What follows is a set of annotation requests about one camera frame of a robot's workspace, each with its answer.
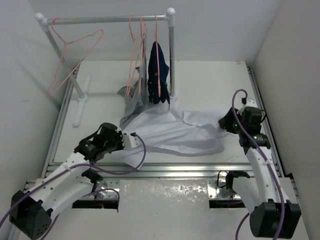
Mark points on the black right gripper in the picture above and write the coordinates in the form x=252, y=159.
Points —
x=225, y=123

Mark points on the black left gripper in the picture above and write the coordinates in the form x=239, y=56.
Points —
x=118, y=139

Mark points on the white shirt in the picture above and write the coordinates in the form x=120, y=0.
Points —
x=181, y=135

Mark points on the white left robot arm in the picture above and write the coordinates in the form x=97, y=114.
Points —
x=32, y=212

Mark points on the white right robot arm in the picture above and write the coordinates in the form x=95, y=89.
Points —
x=271, y=212

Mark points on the grey shirt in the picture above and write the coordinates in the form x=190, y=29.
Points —
x=136, y=101

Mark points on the white clothes rack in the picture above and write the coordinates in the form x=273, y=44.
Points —
x=100, y=57

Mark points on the dark navy garment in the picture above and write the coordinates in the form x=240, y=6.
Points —
x=152, y=77

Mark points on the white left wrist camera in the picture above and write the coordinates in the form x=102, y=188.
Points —
x=130, y=141

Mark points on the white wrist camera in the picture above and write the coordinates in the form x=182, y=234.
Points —
x=246, y=102
x=130, y=141

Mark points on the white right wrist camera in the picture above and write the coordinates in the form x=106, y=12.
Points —
x=246, y=102

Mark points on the aluminium frame rail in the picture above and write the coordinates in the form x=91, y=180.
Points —
x=169, y=198

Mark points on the pink wire hanger with navy garment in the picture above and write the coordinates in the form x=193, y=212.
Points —
x=157, y=56

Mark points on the pink wire hanger far left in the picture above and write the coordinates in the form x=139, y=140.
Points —
x=67, y=64

